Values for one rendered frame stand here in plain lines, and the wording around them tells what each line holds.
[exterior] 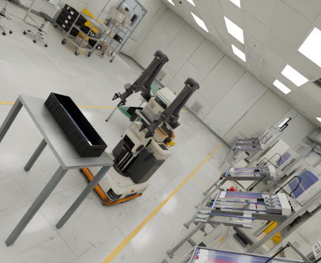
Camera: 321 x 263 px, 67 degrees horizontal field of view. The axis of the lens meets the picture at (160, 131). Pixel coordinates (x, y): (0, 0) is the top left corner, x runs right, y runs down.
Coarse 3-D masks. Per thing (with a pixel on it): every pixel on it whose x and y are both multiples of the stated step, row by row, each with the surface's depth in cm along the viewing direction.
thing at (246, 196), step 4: (220, 192) 313; (224, 192) 313; (228, 192) 312; (232, 192) 311; (236, 192) 310; (220, 196) 297; (224, 196) 296; (228, 196) 296; (232, 196) 295; (236, 196) 294; (240, 196) 294; (244, 196) 293; (248, 196) 292; (252, 196) 292; (256, 196) 291; (260, 196) 290; (256, 200) 279
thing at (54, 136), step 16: (16, 112) 177; (32, 112) 166; (48, 112) 179; (0, 128) 182; (48, 128) 163; (48, 144) 155; (64, 144) 162; (32, 160) 226; (64, 160) 149; (80, 160) 160; (96, 160) 172; (112, 160) 186; (96, 176) 188; (48, 192) 153; (32, 208) 158
